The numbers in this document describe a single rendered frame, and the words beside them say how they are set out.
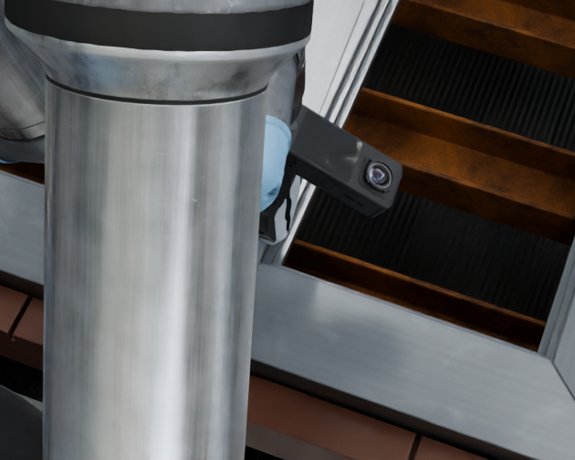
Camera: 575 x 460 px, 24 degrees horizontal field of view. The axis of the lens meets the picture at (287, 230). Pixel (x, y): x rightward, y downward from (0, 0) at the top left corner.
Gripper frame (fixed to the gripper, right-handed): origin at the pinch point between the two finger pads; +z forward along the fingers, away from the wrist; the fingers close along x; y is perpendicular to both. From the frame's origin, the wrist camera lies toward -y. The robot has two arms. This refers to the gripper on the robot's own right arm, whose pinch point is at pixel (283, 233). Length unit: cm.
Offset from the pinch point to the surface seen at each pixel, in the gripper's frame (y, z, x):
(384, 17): 0.2, 3.0, -28.6
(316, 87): 3.0, 0.7, -16.4
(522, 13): -11, 17, -47
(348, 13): 3.3, 0.7, -26.0
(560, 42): -16.5, 13.1, -40.3
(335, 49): 2.9, 0.7, -21.3
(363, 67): 0.1, 2.9, -22.0
